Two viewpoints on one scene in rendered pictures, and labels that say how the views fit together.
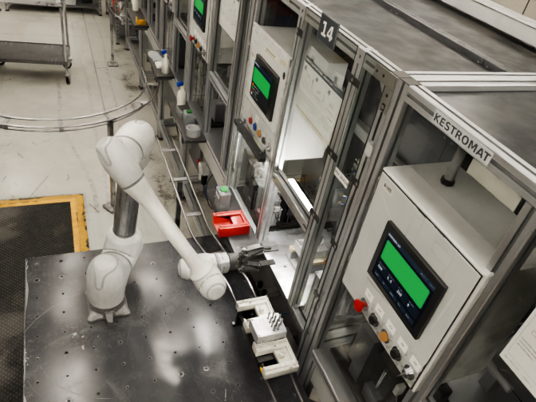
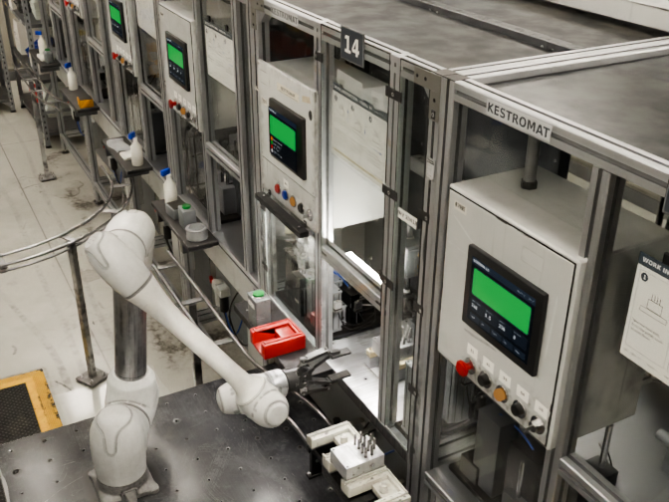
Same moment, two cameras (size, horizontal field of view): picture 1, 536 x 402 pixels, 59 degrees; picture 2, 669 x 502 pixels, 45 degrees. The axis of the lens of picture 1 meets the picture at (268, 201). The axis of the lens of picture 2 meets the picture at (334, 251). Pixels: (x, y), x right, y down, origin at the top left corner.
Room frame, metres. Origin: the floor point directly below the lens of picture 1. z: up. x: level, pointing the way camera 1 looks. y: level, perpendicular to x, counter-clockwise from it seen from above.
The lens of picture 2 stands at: (-0.56, -0.02, 2.53)
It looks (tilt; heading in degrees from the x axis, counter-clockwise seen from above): 28 degrees down; 0
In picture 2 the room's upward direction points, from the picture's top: straight up
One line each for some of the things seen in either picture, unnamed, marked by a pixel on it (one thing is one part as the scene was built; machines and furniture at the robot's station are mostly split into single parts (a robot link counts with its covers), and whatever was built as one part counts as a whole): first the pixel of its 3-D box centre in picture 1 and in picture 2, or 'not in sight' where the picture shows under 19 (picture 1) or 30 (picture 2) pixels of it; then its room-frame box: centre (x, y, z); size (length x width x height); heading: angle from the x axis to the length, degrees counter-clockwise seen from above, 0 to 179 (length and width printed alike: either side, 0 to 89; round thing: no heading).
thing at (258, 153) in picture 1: (250, 137); (281, 210); (1.92, 0.14, 1.37); 0.36 x 0.04 x 0.04; 28
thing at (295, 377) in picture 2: (237, 260); (297, 377); (1.47, 0.08, 1.01); 0.09 x 0.07 x 0.08; 118
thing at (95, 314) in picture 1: (107, 303); (123, 480); (1.35, 0.62, 0.71); 0.22 x 0.18 x 0.06; 28
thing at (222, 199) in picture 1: (224, 199); (261, 308); (1.94, 0.22, 0.97); 0.08 x 0.08 x 0.12; 28
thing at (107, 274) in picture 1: (106, 277); (117, 439); (1.37, 0.63, 0.85); 0.18 x 0.16 x 0.22; 0
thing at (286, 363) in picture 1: (264, 337); (355, 474); (1.23, -0.10, 0.84); 0.36 x 0.14 x 0.10; 28
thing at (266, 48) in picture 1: (285, 91); (318, 138); (1.98, 0.02, 1.60); 0.42 x 0.29 x 0.46; 28
